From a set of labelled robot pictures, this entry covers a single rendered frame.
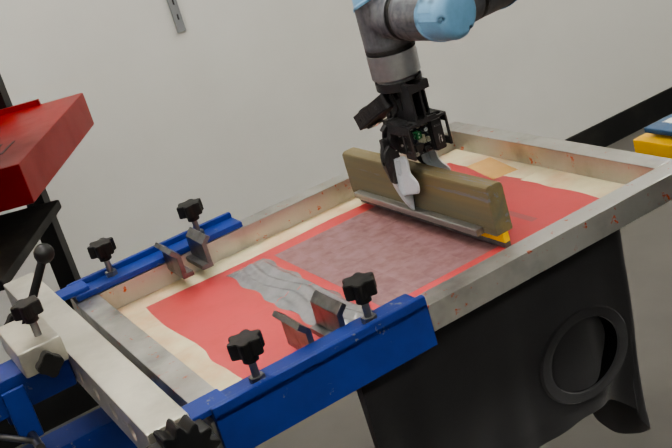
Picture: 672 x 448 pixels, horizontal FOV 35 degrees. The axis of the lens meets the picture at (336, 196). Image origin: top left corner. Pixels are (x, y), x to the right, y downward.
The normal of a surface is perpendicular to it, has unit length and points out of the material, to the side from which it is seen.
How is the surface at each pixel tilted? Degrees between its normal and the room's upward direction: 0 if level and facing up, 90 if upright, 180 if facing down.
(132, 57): 90
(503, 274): 90
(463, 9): 92
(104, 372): 0
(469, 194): 90
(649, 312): 0
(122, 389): 0
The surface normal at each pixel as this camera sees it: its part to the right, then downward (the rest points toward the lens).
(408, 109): -0.83, 0.40
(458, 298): 0.49, 0.16
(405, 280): -0.27, -0.91
